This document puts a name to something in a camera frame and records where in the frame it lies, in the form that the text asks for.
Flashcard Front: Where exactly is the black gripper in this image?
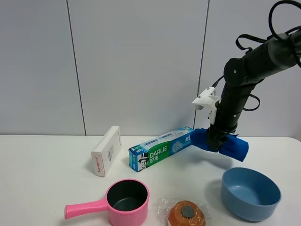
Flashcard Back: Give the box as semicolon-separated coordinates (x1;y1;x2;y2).
207;126;229;152

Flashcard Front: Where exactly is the blue towel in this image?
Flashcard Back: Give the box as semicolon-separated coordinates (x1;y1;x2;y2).
190;129;249;162

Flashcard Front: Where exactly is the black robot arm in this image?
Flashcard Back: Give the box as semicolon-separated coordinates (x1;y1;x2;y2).
207;27;301;152

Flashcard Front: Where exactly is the blue plastic bowl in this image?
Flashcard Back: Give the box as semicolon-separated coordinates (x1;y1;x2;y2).
221;167;282;222

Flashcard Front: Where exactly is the Darlie toothpaste box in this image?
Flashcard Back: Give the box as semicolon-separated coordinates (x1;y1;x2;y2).
128;126;193;172

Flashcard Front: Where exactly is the wrapped orange round cake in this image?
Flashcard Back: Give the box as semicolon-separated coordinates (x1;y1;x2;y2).
155;198;211;226

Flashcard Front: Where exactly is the white rectangular carton box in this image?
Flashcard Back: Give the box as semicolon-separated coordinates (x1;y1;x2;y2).
91;126;122;177

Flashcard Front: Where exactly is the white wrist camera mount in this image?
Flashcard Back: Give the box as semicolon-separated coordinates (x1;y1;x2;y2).
192;86;221;125

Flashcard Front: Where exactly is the pink saucepan with handle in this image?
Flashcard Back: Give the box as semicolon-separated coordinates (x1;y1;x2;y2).
64;179;150;226

